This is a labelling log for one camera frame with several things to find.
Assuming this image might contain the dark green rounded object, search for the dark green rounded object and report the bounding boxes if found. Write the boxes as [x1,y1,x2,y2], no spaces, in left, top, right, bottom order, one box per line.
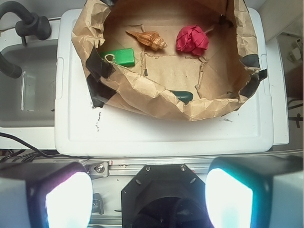
[171,90,193,105]

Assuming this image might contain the black hose with clamp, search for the black hose with clamp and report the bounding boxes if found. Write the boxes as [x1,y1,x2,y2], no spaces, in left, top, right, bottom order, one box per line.
[0,0,52,79]

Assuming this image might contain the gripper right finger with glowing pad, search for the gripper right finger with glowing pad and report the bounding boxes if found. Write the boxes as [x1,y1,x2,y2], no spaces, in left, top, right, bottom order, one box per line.
[205,155,304,228]

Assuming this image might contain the green rectangular block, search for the green rectangular block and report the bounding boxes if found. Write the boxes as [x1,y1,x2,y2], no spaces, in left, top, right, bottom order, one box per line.
[100,48,135,67]

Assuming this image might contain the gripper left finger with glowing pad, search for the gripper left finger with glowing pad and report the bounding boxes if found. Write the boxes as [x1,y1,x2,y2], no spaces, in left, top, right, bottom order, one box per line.
[0,162,93,228]

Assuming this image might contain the aluminium extrusion rail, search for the aluminium extrusion rail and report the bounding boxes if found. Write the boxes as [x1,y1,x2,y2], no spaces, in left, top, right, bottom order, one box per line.
[82,157,214,179]

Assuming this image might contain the crumpled red paper ball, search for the crumpled red paper ball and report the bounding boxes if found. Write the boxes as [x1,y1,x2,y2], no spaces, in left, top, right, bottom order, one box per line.
[176,25,209,56]

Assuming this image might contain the orange spiral shell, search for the orange spiral shell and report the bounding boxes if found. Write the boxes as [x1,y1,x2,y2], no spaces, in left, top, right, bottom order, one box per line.
[126,30,168,51]

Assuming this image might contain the brown paper bag tray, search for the brown paper bag tray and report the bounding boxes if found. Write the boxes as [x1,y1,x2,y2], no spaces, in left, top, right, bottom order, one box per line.
[72,0,267,121]

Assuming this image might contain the black octagonal mount plate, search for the black octagonal mount plate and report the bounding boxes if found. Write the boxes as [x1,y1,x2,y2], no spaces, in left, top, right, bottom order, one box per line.
[121,164,211,228]

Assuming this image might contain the black cable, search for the black cable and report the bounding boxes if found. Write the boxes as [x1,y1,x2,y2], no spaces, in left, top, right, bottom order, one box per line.
[0,132,91,164]

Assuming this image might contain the white plastic bin lid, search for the white plastic bin lid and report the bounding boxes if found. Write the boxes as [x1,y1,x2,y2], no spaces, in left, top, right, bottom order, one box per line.
[55,9,274,157]

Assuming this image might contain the clear plastic storage bin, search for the clear plastic storage bin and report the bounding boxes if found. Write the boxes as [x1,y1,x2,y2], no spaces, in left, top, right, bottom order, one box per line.
[0,39,57,128]

